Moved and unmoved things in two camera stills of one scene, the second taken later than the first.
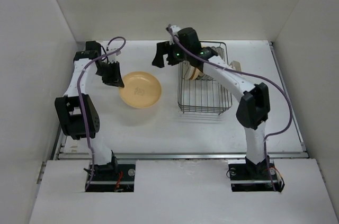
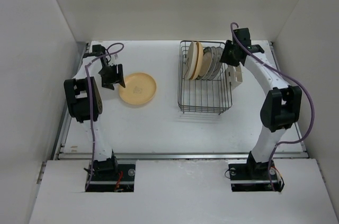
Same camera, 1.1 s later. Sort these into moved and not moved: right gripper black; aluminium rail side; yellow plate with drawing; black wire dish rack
Moved: right gripper black; yellow plate with drawing
Not moved: black wire dish rack; aluminium rail side
